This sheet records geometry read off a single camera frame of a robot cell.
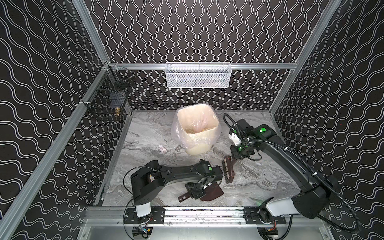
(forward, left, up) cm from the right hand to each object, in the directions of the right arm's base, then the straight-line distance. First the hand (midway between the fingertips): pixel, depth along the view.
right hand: (235, 155), depth 76 cm
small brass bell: (+21, +63, +12) cm, 68 cm away
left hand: (-17, +20, -12) cm, 29 cm away
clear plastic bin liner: (+11, +31, +4) cm, 33 cm away
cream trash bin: (+23, +19, -2) cm, 30 cm away
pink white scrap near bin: (+13, +42, -15) cm, 47 cm away
